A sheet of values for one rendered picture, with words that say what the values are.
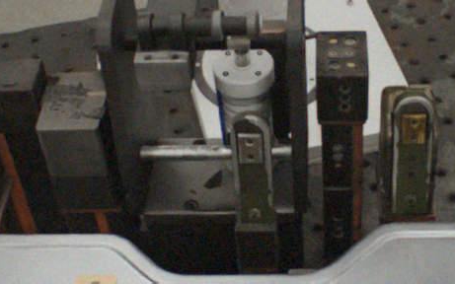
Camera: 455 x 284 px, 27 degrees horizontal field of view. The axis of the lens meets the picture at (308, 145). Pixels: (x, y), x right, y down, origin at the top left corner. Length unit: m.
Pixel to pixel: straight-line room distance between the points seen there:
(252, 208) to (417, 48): 0.74
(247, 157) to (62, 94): 0.20
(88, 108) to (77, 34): 0.75
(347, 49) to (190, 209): 0.23
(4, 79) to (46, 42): 0.72
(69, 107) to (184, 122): 0.54
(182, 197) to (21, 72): 0.20
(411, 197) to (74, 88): 0.35
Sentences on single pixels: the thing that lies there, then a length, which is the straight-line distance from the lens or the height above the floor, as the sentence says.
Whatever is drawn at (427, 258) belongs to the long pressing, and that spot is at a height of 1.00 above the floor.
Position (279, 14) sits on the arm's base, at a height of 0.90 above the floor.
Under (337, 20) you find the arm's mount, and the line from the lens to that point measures 1.53.
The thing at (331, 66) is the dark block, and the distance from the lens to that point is 0.88.
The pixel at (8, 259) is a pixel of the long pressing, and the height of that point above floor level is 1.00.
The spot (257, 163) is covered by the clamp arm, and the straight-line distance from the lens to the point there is 0.86.
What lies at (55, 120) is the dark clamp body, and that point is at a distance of 0.92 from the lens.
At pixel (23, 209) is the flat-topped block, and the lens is 1.26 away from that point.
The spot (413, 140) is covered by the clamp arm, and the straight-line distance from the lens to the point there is 0.87.
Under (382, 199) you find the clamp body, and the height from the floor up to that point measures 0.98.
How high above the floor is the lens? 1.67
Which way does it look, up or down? 44 degrees down
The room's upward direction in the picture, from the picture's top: 2 degrees counter-clockwise
